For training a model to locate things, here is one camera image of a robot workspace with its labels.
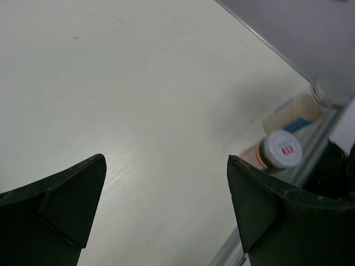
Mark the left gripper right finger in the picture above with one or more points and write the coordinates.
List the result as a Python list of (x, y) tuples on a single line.
[(280, 224)]

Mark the small jar white red lid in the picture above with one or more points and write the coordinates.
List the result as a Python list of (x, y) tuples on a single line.
[(277, 151)]

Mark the blue label silver lid jar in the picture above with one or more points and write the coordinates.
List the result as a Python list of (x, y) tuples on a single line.
[(299, 111)]

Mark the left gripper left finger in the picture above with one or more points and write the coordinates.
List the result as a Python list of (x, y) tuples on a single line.
[(48, 222)]

